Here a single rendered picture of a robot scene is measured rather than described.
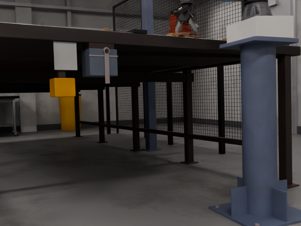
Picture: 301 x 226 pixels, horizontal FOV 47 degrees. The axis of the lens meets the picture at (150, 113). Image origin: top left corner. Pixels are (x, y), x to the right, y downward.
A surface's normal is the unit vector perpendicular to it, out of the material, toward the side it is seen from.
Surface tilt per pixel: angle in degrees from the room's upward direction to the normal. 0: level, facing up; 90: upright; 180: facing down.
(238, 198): 90
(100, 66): 90
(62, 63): 90
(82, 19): 90
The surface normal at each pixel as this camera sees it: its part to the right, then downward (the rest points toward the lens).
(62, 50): 0.52, 0.02
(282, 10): -0.91, 0.04
